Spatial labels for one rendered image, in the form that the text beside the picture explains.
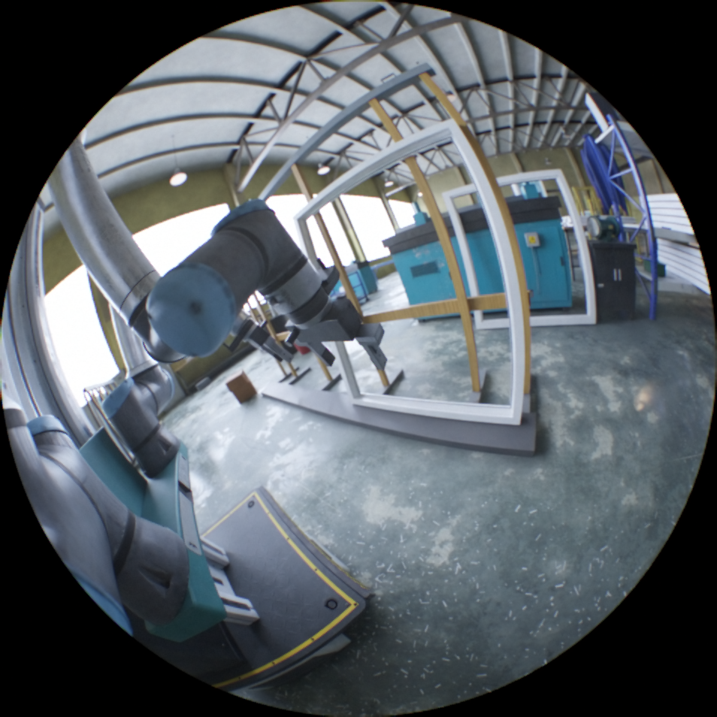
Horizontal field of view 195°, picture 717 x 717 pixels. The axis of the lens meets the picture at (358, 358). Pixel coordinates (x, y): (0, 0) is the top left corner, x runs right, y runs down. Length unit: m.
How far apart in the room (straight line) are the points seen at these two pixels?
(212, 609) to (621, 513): 1.22
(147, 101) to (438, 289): 8.75
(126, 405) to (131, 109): 8.14
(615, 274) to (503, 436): 1.94
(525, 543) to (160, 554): 0.99
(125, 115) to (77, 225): 8.15
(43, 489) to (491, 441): 1.20
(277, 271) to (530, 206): 2.32
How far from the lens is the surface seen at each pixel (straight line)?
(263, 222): 0.28
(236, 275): 0.21
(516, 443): 1.09
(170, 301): 0.19
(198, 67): 8.09
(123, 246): 0.36
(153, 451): 0.73
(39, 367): 0.80
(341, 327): 0.31
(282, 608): 0.76
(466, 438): 1.11
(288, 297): 0.30
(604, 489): 1.16
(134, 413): 0.73
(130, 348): 0.87
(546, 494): 1.05
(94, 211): 0.40
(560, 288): 2.56
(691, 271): 3.46
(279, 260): 0.28
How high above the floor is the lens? 0.92
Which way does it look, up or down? 22 degrees down
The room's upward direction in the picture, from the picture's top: 23 degrees counter-clockwise
